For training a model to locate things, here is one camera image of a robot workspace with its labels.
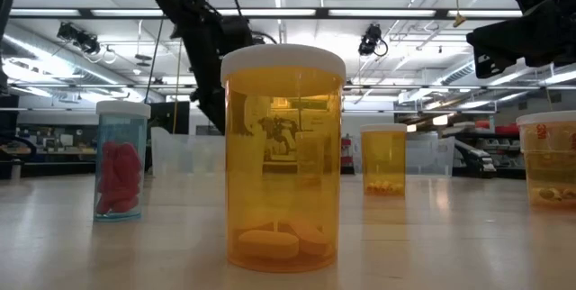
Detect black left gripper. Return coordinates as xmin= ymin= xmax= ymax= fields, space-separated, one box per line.
xmin=172 ymin=8 xmax=254 ymax=136

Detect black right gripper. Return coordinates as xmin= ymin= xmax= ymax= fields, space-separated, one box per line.
xmin=465 ymin=0 xmax=576 ymax=79

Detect amber bottle with oval pills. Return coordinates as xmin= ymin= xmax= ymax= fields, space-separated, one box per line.
xmin=220 ymin=43 xmax=347 ymax=275

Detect clear blue bottle red pills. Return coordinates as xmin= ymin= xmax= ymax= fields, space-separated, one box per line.
xmin=93 ymin=99 xmax=152 ymax=223

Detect amber bottle with red print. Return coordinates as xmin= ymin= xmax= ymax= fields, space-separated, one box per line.
xmin=516 ymin=110 xmax=576 ymax=213

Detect amber bottle small yellow pills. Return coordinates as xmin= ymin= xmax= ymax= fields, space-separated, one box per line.
xmin=359 ymin=122 xmax=409 ymax=199

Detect clear plastic bin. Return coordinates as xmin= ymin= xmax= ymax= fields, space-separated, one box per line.
xmin=352 ymin=134 xmax=455 ymax=177
xmin=150 ymin=126 xmax=227 ymax=177

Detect orange oval pill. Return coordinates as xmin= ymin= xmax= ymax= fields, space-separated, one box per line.
xmin=276 ymin=218 xmax=337 ymax=258
xmin=236 ymin=230 xmax=302 ymax=262

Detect black monitor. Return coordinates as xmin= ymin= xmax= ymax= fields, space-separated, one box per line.
xmin=149 ymin=100 xmax=191 ymax=135

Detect rack of red grey bins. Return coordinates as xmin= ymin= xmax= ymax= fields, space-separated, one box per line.
xmin=454 ymin=118 xmax=526 ymax=178

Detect black slanted conveyor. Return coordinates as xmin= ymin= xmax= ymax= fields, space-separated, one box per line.
xmin=453 ymin=139 xmax=497 ymax=175

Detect black ceiling-mounted device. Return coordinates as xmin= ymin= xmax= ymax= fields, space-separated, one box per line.
xmin=56 ymin=21 xmax=103 ymax=56

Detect cluttered background workbench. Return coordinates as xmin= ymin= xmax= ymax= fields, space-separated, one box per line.
xmin=17 ymin=122 xmax=98 ymax=178

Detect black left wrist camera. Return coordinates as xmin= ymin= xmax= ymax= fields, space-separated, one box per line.
xmin=218 ymin=14 xmax=255 ymax=52

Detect black hanging cable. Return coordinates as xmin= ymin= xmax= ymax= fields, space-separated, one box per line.
xmin=143 ymin=14 xmax=166 ymax=104

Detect black overhead camera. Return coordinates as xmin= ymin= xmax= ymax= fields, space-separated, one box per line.
xmin=358 ymin=23 xmax=389 ymax=57

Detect black overhead frame beam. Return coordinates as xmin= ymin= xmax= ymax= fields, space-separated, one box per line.
xmin=8 ymin=7 xmax=526 ymax=21

